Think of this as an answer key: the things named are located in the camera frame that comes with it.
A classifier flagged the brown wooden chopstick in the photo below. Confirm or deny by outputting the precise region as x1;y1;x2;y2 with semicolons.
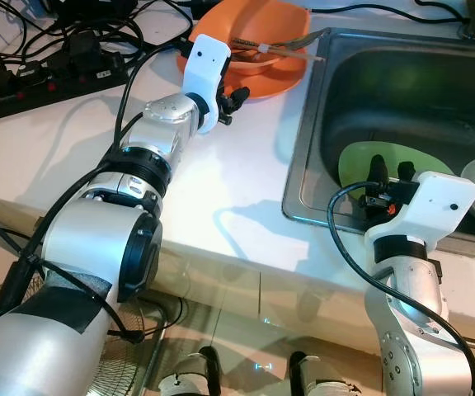
232;38;321;63

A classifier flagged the green plate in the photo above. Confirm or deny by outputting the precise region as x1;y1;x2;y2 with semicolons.
338;141;463;217

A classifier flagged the orange plate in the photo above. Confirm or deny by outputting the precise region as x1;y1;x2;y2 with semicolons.
176;37;311;101

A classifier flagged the orange bowl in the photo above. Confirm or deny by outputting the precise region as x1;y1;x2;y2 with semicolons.
190;0;313;79

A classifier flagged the stainless steel sink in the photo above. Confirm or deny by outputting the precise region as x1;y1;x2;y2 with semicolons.
282;27;475;242

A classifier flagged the metal fork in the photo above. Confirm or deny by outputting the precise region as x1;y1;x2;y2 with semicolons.
231;30;331;64

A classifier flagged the black power strip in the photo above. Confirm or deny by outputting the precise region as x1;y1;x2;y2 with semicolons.
0;59;131;121

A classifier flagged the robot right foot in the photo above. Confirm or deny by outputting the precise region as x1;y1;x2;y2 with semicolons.
291;352;362;396

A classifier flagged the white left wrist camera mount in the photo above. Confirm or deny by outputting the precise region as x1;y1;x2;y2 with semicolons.
181;35;232;134

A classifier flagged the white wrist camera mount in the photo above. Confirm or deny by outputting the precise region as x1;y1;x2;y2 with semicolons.
181;35;232;134
364;172;475;250

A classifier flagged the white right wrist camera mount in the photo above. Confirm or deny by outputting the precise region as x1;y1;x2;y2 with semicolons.
364;172;475;250

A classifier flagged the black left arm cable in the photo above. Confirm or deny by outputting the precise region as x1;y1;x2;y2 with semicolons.
0;37;193;331

